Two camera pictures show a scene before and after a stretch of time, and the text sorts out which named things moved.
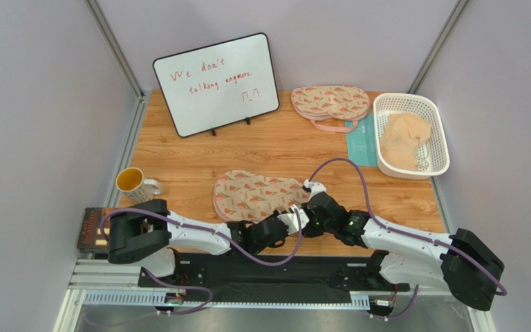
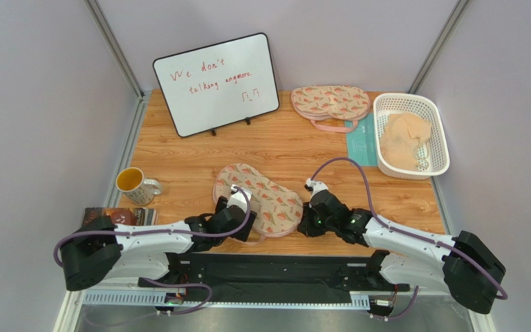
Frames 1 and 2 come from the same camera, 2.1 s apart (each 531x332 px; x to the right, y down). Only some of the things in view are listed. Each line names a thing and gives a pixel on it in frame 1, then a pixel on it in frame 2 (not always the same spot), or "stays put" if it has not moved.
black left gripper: [276, 213] -> [243, 232]
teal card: [361, 144] stays put
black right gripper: [317, 201] stays put
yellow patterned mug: [131, 181] stays put
